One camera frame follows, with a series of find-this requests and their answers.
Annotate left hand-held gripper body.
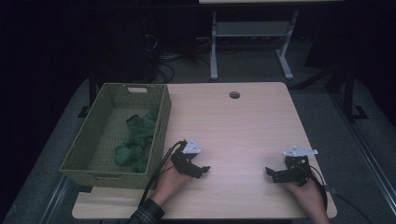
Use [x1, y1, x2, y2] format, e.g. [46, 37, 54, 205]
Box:
[170, 137, 202, 173]

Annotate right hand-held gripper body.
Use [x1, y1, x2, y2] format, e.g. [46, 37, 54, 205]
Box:
[282, 145, 318, 188]

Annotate green fleece garment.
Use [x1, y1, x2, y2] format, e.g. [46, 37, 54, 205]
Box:
[114, 106, 160, 174]

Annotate green woven basket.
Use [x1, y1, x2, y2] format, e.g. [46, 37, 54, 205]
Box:
[59, 82, 173, 190]

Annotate person's left hand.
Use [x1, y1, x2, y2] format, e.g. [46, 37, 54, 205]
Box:
[150, 159, 193, 207]

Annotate person's right hand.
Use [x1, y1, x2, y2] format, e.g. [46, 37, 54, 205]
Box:
[284, 178, 330, 217]

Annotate black metal stand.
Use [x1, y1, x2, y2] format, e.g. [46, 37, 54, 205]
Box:
[77, 71, 98, 119]
[341, 62, 370, 122]

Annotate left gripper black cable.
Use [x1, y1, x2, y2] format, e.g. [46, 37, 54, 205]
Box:
[138, 140, 188, 206]

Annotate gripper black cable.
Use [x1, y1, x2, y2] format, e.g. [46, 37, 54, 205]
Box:
[138, 140, 188, 206]
[306, 163, 330, 211]

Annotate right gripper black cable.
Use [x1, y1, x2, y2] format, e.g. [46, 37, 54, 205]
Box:
[306, 163, 330, 211]

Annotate thin black cable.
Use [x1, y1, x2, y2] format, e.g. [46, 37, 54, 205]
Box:
[334, 192, 376, 224]

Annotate metal rail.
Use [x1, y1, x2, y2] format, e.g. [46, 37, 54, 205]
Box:
[329, 92, 396, 217]
[39, 175, 75, 224]

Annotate tangle of black cables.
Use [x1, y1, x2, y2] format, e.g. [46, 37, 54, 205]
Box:
[143, 33, 213, 84]

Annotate white metal table frame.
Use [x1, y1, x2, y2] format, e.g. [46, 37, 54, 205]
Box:
[208, 8, 300, 82]

